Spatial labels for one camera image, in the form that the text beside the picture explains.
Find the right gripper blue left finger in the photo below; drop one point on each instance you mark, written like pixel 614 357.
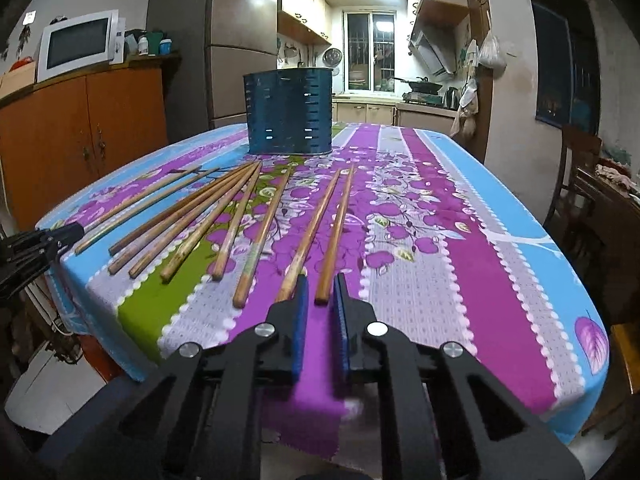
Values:
pixel 285 354

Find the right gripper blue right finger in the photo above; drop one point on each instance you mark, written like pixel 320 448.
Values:
pixel 353 362

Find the lower kitchen cabinets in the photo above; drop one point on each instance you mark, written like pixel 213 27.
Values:
pixel 388 112

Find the kitchen cabinets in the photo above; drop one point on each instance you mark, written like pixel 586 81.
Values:
pixel 305 21
pixel 388 112

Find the kitchen window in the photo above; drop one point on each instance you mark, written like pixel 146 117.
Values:
pixel 369 42

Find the upper kitchen cabinets left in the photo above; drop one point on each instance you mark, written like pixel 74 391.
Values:
pixel 305 21

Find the floral purple blue tablecloth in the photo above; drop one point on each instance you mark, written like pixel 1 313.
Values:
pixel 432 239

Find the orange wooden cabinet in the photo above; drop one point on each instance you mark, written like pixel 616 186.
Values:
pixel 59 136

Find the cardboard box on cabinet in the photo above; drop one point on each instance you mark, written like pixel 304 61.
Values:
pixel 16 80

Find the white microwave oven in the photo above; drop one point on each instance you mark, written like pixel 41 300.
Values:
pixel 76 43

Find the blue perforated utensil holder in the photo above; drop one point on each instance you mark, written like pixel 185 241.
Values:
pixel 289 112

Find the white bottle on cabinet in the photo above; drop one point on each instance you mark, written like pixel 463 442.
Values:
pixel 143 45

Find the electric kettle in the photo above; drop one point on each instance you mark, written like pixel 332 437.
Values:
pixel 452 98

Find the black wok pan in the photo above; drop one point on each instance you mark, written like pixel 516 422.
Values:
pixel 422 85

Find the blue lidded jar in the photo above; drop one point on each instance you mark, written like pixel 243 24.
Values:
pixel 164 47

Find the dark wooden side table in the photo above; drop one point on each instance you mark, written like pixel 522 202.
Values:
pixel 612 245

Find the steel range hood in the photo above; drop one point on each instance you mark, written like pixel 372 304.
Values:
pixel 434 47

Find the dark wooden chair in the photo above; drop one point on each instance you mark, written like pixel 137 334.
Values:
pixel 569 205

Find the white hanging plastic bag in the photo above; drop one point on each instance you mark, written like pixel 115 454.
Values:
pixel 491 54

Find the grey refrigerator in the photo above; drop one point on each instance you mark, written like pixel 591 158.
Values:
pixel 219 42

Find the dark blue framed window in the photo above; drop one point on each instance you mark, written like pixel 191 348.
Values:
pixel 568 90

